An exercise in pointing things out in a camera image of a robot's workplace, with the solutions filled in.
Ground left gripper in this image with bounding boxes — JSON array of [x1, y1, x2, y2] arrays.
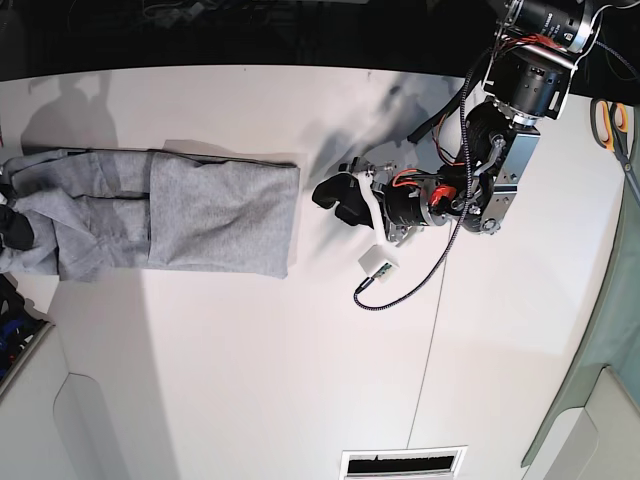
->
[[312, 169, 458, 245]]

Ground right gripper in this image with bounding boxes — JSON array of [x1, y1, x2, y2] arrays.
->
[[0, 165, 35, 251]]

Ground grey t-shirt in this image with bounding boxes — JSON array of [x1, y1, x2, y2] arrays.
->
[[1, 149, 300, 281]]

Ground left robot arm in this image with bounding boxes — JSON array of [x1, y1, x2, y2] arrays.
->
[[312, 1, 611, 243]]

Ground blue black clutter pile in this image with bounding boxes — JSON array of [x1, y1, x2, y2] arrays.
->
[[0, 275, 47, 380]]

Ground white vent grille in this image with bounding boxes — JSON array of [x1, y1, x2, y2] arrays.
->
[[339, 446, 468, 480]]

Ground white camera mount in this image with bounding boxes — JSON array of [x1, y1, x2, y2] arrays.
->
[[339, 156, 400, 284]]

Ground orange handled scissors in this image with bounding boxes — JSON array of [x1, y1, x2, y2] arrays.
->
[[590, 98, 639, 204]]

